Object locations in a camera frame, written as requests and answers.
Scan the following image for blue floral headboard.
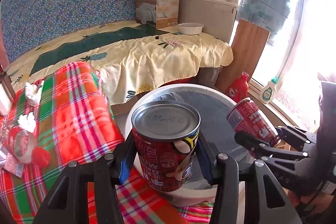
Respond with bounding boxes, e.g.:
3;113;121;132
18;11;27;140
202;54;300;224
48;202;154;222
0;0;162;63

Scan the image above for white trash bin with liner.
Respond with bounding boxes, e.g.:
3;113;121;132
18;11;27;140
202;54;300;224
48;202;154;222
123;83;246;206

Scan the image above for wooden board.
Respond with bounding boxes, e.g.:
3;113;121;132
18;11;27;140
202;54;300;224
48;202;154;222
216;20;271;95

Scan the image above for orange bedding box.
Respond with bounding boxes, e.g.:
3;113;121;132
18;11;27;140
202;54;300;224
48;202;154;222
156;0;182;30

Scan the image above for silver foil packet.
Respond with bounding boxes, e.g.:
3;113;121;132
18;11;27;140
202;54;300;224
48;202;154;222
0;153;27;178

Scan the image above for red green plaid tablecloth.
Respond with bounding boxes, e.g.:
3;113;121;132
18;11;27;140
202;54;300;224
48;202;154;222
0;62;214;224

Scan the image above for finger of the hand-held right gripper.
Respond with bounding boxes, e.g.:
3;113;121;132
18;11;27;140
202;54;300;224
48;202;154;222
276;126;320;145
234;131;311;159

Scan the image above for white tissue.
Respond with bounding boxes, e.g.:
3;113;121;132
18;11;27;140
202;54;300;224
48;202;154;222
17;111;36;133
25;80;45;105

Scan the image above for clear plastic bottle red cap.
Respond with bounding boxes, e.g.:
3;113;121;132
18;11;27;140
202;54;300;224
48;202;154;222
0;119;52;168

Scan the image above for white bowl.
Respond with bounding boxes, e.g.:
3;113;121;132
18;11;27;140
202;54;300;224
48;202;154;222
178;22;205;36

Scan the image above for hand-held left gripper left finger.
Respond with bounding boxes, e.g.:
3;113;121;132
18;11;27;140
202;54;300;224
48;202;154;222
33;132;137;224

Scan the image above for white green detergent bottle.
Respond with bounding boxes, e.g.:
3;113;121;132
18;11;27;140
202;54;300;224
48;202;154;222
260;77;280;104

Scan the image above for hanging blue patterned cloth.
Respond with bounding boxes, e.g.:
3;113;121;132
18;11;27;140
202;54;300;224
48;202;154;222
237;0;292;45

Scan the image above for red drink can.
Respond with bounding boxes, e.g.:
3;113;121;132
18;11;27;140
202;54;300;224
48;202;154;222
227;97;281;147
131;102;201;192

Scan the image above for red detergent bottle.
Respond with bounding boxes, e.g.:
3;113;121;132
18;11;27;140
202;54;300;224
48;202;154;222
227;71;250;104

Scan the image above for grey bin under bed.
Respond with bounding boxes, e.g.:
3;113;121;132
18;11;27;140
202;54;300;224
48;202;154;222
198;66;224;88

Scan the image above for yellow pineapple bed sheet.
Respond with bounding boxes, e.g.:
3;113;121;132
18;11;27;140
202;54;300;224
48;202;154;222
5;23;234;107

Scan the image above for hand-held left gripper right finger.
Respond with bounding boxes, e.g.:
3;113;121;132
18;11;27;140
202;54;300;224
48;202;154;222
196;135;302;224

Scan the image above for grey bed footboard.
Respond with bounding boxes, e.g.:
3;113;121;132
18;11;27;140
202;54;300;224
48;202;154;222
178;0;238;44

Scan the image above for grey blue bedding box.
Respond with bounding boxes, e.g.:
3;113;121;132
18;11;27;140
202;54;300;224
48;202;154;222
134;0;158;25

